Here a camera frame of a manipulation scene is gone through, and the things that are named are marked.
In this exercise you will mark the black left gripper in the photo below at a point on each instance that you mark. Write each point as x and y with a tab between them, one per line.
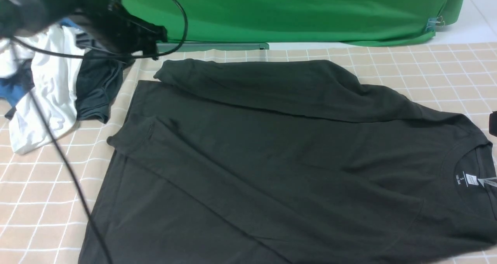
117	32

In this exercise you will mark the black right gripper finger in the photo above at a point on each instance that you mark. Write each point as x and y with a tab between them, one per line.
492	124

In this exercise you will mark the dark gray long-sleeve shirt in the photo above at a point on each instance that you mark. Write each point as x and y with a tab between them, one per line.
290	163

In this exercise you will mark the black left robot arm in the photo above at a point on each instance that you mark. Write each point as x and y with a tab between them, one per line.
25	18

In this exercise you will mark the dark green crumpled shirt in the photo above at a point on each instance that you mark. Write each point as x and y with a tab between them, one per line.
97	85

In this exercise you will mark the white crumpled shirt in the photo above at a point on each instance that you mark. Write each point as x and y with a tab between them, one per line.
59	110

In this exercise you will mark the blue binder clip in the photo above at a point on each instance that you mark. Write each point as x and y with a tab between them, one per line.
434	23

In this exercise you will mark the blue crumpled garment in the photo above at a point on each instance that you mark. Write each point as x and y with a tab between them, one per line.
49	72

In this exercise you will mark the green backdrop cloth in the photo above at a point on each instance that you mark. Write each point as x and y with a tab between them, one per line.
370	23

